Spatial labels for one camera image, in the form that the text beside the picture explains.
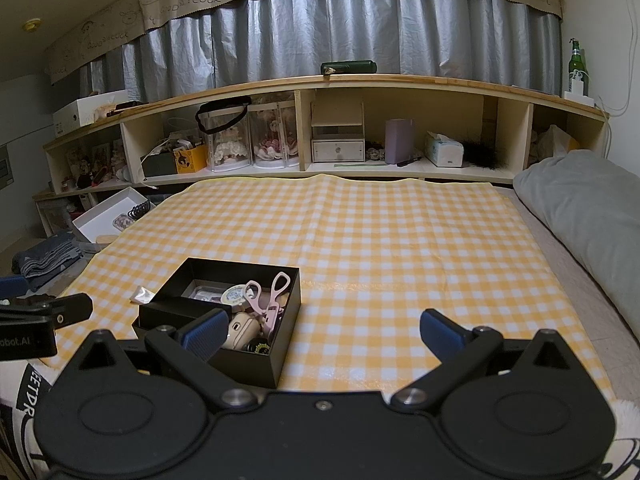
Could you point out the white plastic bag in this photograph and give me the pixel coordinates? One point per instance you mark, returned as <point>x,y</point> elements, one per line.
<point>555,142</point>

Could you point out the small black round tin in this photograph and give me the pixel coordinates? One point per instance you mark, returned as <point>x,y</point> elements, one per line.
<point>260,347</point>

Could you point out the grey bed sheet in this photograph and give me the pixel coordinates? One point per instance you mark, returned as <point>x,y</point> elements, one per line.
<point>575,300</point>

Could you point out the wooden oval box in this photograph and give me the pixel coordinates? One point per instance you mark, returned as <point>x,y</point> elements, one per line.
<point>106,238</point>

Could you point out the small clear nail case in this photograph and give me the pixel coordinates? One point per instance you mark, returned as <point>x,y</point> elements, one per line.
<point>122,221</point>

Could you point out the white tissue box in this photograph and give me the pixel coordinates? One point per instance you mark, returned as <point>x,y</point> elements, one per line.
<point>444,152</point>

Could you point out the large black box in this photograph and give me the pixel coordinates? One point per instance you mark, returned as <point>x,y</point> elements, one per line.
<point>250,367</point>

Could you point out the pink eyelash curler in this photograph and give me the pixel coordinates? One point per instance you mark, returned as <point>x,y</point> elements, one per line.
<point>272,305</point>

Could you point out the yellow cartoon box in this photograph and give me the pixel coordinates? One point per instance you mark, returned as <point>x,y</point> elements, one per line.
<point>190,159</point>

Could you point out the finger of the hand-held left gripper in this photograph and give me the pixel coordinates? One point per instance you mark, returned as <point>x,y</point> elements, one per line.
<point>12,285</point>
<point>70,307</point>

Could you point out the black feather duster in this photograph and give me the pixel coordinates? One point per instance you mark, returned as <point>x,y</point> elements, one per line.
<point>482,156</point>

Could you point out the green glass bottle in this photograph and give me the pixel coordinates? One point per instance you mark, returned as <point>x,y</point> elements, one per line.
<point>576,65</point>

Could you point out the black pen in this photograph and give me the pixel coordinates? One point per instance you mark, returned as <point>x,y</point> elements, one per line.
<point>410,161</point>

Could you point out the folded blue-grey cloth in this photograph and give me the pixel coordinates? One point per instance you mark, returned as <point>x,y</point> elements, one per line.
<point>45,260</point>

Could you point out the brass ceiling fixture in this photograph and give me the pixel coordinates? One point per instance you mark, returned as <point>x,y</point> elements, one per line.
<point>32,24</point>

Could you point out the grey pillow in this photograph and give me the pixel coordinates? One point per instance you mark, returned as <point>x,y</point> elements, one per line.
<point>590,210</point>

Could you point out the white shallow box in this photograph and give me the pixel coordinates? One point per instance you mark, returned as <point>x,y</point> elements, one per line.
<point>110,210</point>

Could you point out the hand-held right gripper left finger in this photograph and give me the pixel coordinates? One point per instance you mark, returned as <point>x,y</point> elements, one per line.
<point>205,335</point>

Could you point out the cream satin ribbon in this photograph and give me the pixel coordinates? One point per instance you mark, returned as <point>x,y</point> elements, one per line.
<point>142,294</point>

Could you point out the clear press-on nail case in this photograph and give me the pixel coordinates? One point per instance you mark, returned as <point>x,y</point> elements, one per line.
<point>205,291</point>

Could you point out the purple container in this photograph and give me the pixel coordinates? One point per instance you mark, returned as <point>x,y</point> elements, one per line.
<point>399,141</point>

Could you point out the grey curtain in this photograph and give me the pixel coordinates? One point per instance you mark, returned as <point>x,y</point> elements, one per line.
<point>350,30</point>

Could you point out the cluster of small figurines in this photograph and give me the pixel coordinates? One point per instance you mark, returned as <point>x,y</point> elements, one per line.
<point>90,167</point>

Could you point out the white printed blanket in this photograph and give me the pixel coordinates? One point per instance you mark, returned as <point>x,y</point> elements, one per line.
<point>20,410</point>

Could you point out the round white compact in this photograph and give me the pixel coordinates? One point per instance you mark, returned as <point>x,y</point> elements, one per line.
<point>234,294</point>

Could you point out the black hair claw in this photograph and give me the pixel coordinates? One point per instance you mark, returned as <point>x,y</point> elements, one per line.
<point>137,211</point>

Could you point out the white power strip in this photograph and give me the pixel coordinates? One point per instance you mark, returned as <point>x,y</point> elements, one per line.
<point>579,98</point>

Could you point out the white storage box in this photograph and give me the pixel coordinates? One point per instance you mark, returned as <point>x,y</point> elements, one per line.
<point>75,112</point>

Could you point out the yellow checkered cloth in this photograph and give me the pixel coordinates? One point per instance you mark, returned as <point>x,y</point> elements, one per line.
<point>400,240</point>

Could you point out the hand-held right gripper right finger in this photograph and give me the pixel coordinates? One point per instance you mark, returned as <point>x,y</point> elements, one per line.
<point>442,332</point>

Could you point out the long wooden shelf unit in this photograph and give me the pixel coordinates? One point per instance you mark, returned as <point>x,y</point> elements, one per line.
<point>400,81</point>

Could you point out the dark green case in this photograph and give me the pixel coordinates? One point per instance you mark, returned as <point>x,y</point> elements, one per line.
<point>350,67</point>

